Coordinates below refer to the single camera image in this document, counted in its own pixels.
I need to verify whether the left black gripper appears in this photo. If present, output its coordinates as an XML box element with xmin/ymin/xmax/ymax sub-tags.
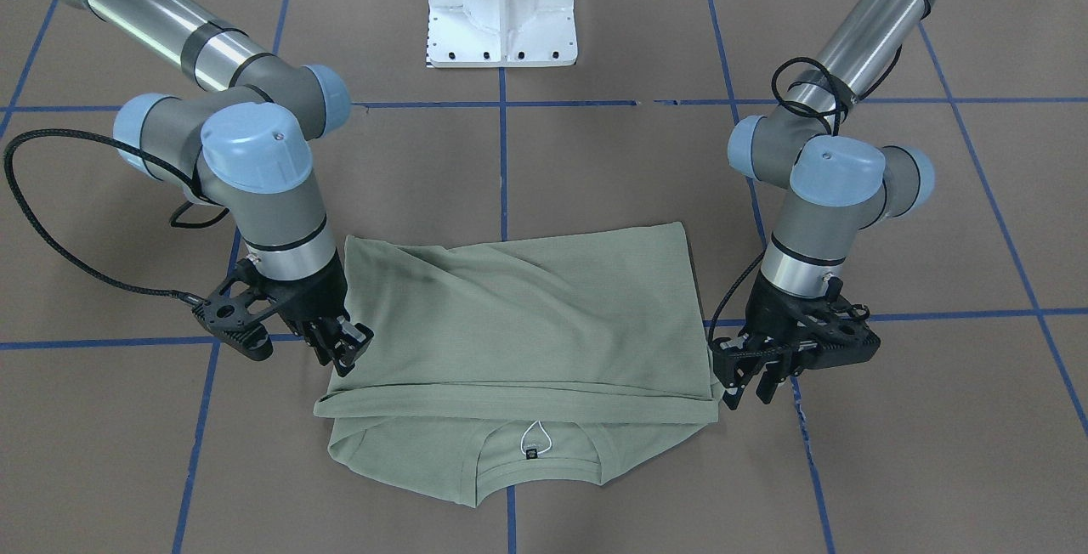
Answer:
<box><xmin>710</xmin><ymin>275</ymin><xmax>881</xmax><ymax>410</ymax></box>

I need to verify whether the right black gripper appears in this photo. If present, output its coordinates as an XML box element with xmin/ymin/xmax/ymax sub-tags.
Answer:
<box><xmin>193</xmin><ymin>258</ymin><xmax>374</xmax><ymax>377</ymax></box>

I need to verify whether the olive green long-sleeve shirt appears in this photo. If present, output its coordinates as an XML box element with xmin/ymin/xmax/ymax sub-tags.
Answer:
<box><xmin>314</xmin><ymin>222</ymin><xmax>724</xmax><ymax>507</ymax></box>

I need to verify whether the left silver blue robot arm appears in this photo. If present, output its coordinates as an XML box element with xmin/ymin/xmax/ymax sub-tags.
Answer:
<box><xmin>708</xmin><ymin>0</ymin><xmax>939</xmax><ymax>410</ymax></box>

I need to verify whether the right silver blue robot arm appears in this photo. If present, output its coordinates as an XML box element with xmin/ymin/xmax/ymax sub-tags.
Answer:
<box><xmin>3</xmin><ymin>0</ymin><xmax>373</xmax><ymax>376</ymax></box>

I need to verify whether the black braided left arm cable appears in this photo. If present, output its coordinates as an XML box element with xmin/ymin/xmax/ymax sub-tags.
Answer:
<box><xmin>707</xmin><ymin>27</ymin><xmax>905</xmax><ymax>342</ymax></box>

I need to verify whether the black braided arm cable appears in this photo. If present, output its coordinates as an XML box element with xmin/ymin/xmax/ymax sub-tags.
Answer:
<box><xmin>707</xmin><ymin>27</ymin><xmax>905</xmax><ymax>342</ymax></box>
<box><xmin>3</xmin><ymin>130</ymin><xmax>213</xmax><ymax>307</ymax></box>

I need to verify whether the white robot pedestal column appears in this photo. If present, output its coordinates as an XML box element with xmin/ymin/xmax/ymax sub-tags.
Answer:
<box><xmin>425</xmin><ymin>0</ymin><xmax>579</xmax><ymax>69</ymax></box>

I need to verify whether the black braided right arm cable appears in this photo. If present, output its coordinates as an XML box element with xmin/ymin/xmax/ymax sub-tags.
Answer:
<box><xmin>3</xmin><ymin>130</ymin><xmax>213</xmax><ymax>307</ymax></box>

